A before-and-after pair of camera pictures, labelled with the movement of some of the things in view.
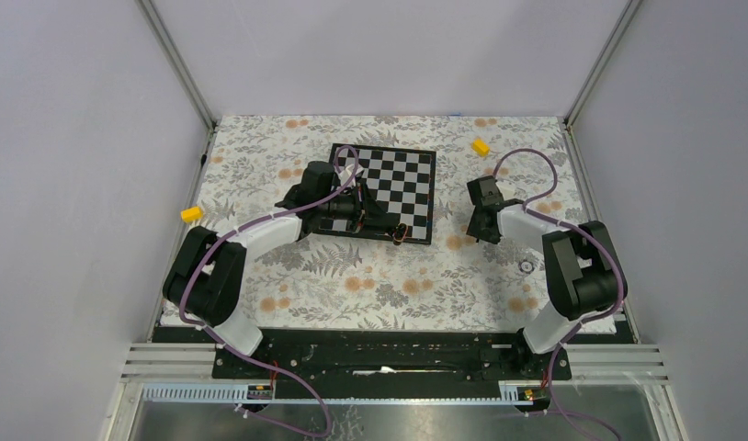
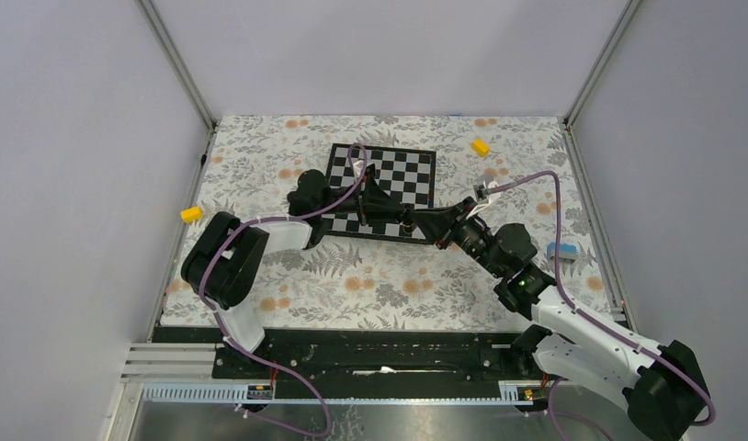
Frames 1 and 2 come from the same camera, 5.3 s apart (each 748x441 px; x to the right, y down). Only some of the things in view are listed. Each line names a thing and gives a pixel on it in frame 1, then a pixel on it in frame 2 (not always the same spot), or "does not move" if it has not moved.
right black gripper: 475,231 to 435,223
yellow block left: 194,212 does not move
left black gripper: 368,213 to 375,206
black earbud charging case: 400,233 to 408,225
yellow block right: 480,146 does not move
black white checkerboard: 402,181 does not move
